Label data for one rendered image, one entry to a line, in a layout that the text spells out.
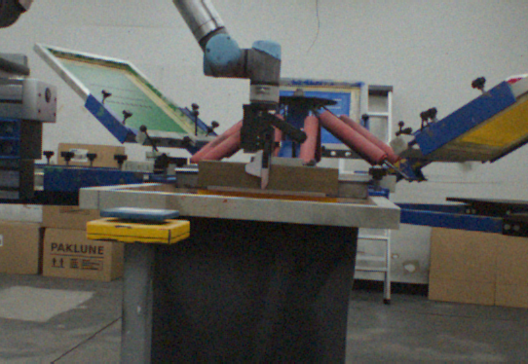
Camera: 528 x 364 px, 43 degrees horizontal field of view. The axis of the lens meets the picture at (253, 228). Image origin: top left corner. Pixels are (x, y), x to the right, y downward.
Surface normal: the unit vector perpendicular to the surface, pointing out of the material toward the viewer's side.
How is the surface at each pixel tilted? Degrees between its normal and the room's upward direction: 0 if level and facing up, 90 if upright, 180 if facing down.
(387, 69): 90
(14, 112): 90
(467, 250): 78
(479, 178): 90
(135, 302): 90
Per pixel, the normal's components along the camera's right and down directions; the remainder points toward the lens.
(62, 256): -0.12, 0.08
